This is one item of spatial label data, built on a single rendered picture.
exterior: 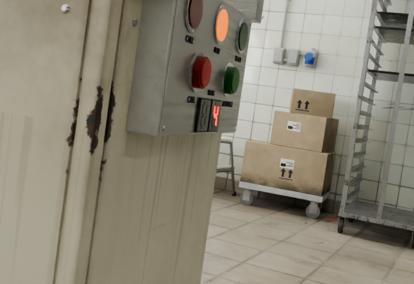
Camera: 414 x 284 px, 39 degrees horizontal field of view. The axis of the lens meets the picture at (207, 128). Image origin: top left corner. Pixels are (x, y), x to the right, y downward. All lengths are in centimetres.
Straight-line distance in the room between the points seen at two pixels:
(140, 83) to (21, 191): 13
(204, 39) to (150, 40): 8
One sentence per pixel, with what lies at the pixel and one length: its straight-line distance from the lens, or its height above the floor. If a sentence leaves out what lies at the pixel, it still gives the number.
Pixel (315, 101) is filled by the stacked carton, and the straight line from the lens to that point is 422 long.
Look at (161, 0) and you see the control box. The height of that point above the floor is 81.
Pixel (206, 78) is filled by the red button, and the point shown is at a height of 76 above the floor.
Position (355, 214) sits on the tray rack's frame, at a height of 15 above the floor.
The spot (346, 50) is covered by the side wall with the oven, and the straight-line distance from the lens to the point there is 457.
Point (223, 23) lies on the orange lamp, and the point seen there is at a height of 81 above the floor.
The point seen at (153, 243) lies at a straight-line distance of 60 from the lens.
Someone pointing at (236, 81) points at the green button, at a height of 76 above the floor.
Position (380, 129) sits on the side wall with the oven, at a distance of 449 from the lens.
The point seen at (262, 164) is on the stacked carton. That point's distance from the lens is 420.
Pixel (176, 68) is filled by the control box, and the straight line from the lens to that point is 50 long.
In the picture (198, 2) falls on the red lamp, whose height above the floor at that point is 82.
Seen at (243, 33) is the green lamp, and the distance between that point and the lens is 67.
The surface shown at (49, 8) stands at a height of 79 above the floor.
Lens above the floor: 74
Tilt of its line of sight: 3 degrees down
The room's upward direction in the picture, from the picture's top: 8 degrees clockwise
